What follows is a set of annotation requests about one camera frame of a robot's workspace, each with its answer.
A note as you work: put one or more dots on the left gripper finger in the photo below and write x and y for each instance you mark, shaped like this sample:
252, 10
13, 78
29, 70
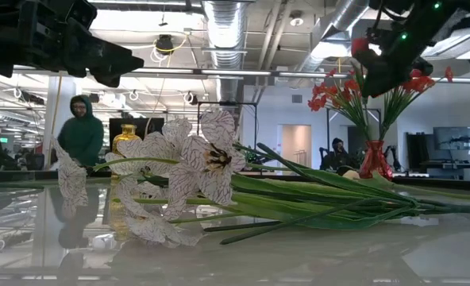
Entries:
107, 78
96, 53

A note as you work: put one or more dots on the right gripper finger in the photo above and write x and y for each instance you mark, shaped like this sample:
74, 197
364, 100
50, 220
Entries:
390, 67
422, 67

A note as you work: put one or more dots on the red artificial tulip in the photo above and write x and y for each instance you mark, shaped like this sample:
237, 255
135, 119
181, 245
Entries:
360, 45

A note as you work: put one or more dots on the yellow glass vase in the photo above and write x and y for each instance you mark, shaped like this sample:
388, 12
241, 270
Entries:
125, 137

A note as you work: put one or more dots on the red glass vase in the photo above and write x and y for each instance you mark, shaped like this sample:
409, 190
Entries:
374, 163

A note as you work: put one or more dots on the red flower bunch green leaves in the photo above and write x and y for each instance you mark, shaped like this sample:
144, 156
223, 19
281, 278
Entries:
352, 84

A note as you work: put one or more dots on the person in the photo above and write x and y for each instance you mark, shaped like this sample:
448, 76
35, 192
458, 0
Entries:
337, 153
82, 135

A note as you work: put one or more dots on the black monitor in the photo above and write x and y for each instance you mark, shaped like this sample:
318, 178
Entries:
151, 127

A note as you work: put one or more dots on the dark desk monitor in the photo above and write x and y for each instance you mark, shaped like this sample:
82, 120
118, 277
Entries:
455, 138

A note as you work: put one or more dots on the long white ceiling light bar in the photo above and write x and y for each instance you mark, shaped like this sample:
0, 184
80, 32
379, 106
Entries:
235, 72

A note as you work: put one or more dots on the white veined flower bunch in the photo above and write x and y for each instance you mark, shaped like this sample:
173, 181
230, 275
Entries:
207, 159

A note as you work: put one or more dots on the smooth silver ventilation duct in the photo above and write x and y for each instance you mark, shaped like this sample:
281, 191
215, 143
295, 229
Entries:
338, 28

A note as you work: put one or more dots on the black ceiling camera dome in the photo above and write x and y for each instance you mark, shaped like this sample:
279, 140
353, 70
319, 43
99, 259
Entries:
164, 43

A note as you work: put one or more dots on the silver ribbed ventilation duct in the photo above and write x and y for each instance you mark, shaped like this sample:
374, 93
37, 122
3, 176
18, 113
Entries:
225, 39

